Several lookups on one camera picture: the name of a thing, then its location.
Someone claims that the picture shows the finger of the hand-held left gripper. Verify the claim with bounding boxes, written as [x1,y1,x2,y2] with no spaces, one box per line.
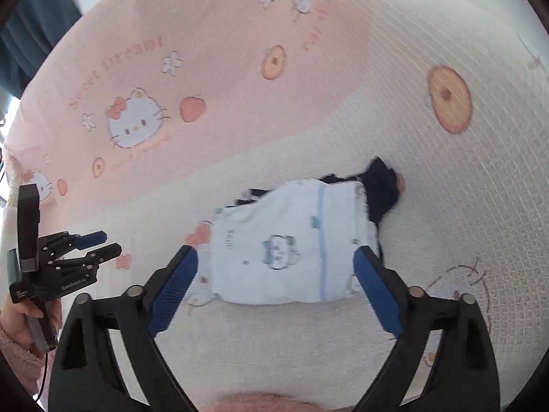
[49,243,123,272]
[38,230,108,262]

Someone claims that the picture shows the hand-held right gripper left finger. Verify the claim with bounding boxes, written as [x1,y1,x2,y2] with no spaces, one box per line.
[48,244,200,412]

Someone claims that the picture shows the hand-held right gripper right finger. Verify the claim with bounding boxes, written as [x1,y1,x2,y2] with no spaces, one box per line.
[352,244,500,412]

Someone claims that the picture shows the light blue printed pajama pants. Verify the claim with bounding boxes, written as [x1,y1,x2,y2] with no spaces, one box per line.
[189,179,380,305]

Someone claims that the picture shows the navy cloth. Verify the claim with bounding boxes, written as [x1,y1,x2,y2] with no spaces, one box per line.
[234,157,399,267]

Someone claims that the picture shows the person's left forearm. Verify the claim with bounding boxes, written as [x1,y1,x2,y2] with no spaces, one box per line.
[0,326,56,400]

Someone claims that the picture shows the person's left hand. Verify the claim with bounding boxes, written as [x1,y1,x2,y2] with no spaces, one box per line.
[0,298,63,355]

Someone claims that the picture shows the dark teal curtain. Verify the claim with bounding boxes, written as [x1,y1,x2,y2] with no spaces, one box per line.
[0,0,82,99]

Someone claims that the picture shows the pink cat printed blanket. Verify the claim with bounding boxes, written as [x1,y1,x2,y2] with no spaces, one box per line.
[0,0,549,412]

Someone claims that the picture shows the black cable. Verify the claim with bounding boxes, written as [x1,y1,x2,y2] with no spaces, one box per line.
[36,350,50,400]

